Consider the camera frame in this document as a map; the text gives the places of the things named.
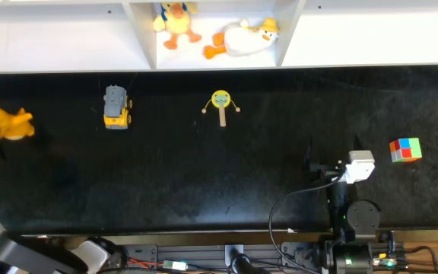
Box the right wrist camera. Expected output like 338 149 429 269
342 150 376 185

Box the black cable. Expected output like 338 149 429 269
268 170 348 274

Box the many-coloured puzzle cube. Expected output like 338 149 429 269
389 137 424 164

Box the yellow rattle drum toy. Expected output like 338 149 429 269
201 89 242 128

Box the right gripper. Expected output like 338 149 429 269
303 133 364 177

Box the white plush duck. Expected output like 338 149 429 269
202 17 281 61

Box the mounting rail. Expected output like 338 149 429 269
122 241 438 274

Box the yellow plush duck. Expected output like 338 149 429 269
152 2 203 50

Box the yellow rubber duck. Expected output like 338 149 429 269
0 105 37 142

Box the grey and yellow toy truck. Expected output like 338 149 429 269
102 84 134 131

